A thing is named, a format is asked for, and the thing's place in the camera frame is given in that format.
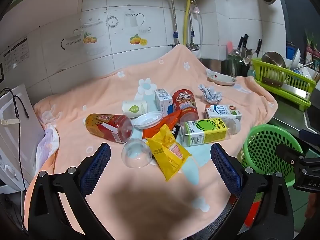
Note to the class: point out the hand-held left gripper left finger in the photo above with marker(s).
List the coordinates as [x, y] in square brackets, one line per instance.
[96, 165]

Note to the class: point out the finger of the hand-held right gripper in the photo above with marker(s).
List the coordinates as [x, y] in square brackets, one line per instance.
[287, 152]
[310, 135]

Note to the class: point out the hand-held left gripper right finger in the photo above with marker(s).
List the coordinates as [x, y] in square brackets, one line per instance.
[225, 165]

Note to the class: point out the green plastic basket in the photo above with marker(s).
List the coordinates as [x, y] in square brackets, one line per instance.
[265, 150]

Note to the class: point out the black battery box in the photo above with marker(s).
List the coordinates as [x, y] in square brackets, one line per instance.
[178, 132]

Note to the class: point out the red drink can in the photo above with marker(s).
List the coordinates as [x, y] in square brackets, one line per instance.
[107, 127]

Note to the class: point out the green drink carton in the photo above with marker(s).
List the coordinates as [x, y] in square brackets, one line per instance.
[205, 131]

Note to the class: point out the clear plastic dome cup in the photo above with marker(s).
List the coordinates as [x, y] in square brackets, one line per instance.
[135, 153]

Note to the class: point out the white green milk carton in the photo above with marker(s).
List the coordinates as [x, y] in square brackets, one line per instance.
[220, 112]

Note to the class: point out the white lilac cloth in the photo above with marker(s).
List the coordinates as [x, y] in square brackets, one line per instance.
[47, 142]

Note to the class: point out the red plastic object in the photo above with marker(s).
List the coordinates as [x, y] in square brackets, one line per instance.
[251, 212]

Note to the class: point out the yellow snack packet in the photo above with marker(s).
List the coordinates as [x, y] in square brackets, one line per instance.
[170, 155]

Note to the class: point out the green dish rack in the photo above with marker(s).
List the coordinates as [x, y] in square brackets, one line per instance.
[285, 85]

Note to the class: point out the peach flower blanket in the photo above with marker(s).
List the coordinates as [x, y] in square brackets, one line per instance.
[100, 105]

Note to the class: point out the bundle of chopsticks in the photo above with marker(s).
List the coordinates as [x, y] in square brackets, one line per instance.
[317, 73]

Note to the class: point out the white paper cup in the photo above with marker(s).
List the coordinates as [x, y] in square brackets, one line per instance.
[133, 108]

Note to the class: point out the white plastic lid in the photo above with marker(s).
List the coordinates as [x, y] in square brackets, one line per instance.
[148, 120]

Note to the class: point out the crumpled paper ball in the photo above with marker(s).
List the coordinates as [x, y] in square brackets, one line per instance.
[210, 95]

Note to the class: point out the red snack cup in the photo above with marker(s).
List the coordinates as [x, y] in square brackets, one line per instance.
[185, 105]

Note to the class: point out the stack of white bowls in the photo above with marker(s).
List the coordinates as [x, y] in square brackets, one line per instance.
[298, 62]

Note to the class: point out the orange snack packet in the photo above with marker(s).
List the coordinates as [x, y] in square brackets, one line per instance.
[160, 127]

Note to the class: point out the white appliance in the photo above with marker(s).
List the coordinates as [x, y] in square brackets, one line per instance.
[17, 140]

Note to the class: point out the steel bowl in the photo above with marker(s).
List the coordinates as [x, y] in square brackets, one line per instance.
[273, 60]

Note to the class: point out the white ceramic plate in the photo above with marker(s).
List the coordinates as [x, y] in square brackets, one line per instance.
[221, 78]

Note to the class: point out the blue box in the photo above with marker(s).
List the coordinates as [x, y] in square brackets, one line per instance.
[290, 50]

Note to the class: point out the blue white milk carton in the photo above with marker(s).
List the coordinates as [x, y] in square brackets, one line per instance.
[162, 102]

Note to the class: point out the dark utensil holder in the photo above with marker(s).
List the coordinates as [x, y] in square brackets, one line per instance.
[236, 66]

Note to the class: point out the pink brush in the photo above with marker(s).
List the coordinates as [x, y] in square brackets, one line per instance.
[229, 48]

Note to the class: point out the wall notice sticker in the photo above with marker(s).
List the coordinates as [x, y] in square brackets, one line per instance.
[15, 55]

